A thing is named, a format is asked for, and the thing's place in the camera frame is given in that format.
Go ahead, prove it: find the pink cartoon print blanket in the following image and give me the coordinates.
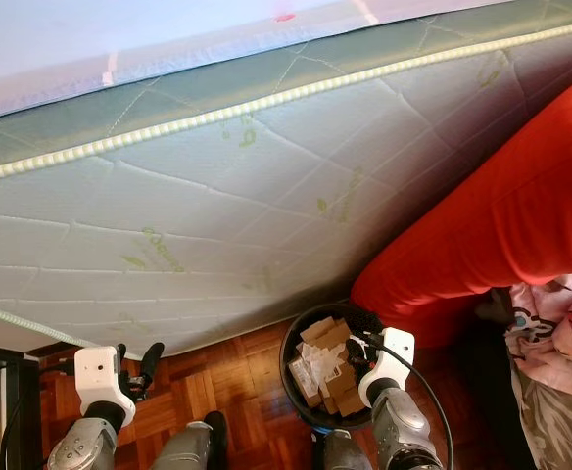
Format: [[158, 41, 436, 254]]
[[504, 274, 572, 402]]

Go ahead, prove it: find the large red folded cushion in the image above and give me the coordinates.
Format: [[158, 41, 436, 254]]
[[350, 67, 572, 346]]

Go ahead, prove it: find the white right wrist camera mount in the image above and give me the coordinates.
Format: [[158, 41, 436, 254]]
[[359, 327, 417, 407]]

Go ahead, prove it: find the white crumpled paper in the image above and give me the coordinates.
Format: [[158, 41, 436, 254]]
[[301, 343, 341, 391]]

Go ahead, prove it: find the silver robot right leg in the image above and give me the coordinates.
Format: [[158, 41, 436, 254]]
[[315, 429, 373, 470]]

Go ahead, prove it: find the black round waste bin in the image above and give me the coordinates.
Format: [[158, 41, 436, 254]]
[[278, 304, 393, 432]]

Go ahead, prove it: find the black framed cabinet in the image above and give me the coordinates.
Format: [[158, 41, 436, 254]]
[[0, 343, 38, 470]]

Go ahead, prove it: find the brown cardboard piece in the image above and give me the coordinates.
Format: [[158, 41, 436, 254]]
[[288, 316, 370, 420]]

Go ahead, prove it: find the white quilted mattress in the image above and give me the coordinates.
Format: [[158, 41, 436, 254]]
[[0, 0, 572, 358]]

